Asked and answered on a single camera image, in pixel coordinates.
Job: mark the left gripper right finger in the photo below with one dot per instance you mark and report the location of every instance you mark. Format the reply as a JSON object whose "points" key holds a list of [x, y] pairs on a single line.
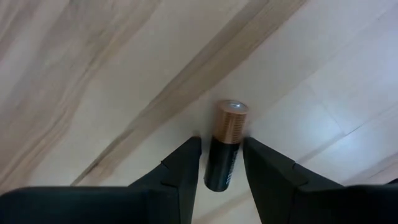
{"points": [[295, 202]]}

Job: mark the Duracell battery black copper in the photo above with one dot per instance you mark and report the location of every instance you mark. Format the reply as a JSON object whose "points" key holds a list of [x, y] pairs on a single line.
{"points": [[229, 124]]}

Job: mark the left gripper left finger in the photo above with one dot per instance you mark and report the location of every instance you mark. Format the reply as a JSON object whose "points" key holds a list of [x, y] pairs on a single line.
{"points": [[124, 205]]}

